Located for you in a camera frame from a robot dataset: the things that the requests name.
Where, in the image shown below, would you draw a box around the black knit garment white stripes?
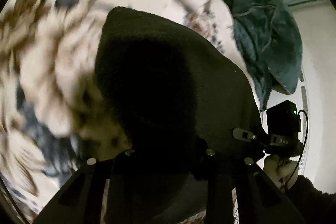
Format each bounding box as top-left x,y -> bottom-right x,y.
94,7 -> 261,223

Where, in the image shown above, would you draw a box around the gloved right hand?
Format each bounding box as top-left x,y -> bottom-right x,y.
263,155 -> 298,192

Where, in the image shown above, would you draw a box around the floral print bed blanket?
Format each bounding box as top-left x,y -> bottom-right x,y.
1,0 -> 247,223

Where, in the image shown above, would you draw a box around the dark green garment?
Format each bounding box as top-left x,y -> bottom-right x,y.
223,0 -> 302,111

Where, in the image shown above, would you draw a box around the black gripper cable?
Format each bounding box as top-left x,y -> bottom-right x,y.
279,109 -> 309,191

